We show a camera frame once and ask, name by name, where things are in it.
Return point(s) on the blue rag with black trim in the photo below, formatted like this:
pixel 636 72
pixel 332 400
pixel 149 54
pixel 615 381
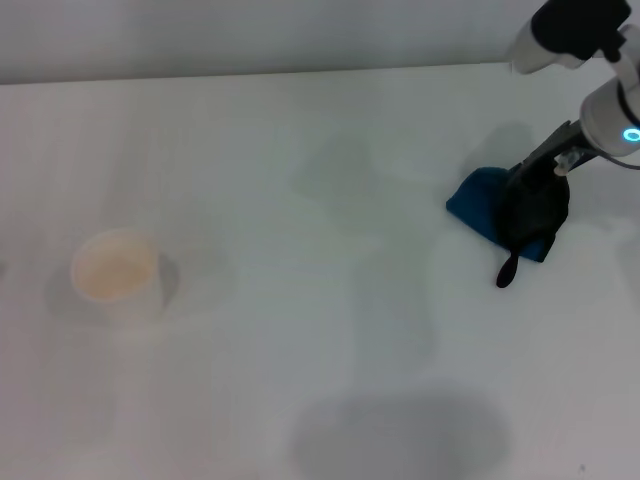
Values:
pixel 530 210

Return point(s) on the white paper cup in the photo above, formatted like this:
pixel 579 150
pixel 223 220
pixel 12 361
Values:
pixel 112 272

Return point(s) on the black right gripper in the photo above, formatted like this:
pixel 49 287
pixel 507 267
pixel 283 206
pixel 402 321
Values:
pixel 572 145

